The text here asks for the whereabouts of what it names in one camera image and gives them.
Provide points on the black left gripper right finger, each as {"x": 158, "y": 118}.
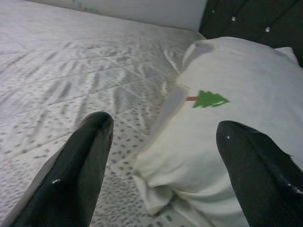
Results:
{"x": 265, "y": 184}

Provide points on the black tufted headboard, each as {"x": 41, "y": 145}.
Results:
{"x": 260, "y": 14}

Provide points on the white pillow with green tree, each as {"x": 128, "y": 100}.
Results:
{"x": 236, "y": 71}

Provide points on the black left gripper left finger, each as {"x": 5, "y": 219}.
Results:
{"x": 71, "y": 184}

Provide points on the white quilted mattress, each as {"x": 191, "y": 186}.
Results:
{"x": 71, "y": 71}

